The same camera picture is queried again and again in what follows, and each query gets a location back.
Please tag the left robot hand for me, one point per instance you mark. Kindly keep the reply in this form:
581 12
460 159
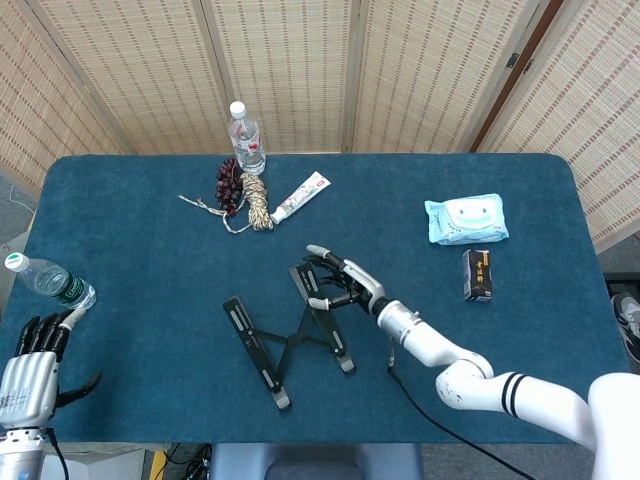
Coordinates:
27 385

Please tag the bamboo folding screen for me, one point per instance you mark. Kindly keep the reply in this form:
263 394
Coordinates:
150 75

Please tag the blue table cover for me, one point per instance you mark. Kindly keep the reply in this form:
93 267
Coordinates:
150 250

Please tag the black folding laptop stand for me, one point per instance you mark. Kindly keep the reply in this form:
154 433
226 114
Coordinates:
250 340

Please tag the grey sneaker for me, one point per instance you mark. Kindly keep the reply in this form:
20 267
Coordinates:
627 320

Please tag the dark red grape bunch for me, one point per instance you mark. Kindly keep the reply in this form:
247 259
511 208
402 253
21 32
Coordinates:
227 187

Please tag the small black carton box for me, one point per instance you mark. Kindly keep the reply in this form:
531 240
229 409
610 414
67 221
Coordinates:
478 275

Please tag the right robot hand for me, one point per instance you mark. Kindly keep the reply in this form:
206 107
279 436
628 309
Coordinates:
362 282

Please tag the white toothpaste tube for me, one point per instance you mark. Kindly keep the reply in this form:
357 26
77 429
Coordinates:
300 197

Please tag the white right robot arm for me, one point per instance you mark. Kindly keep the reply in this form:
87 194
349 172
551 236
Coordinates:
465 380

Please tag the clear bottle red label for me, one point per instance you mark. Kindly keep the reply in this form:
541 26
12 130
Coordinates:
247 145

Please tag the clear bottle green label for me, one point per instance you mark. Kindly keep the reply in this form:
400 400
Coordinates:
55 285

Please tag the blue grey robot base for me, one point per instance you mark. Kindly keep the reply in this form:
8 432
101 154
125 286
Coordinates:
315 462

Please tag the light blue wet wipes pack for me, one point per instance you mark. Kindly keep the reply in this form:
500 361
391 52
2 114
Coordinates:
465 220

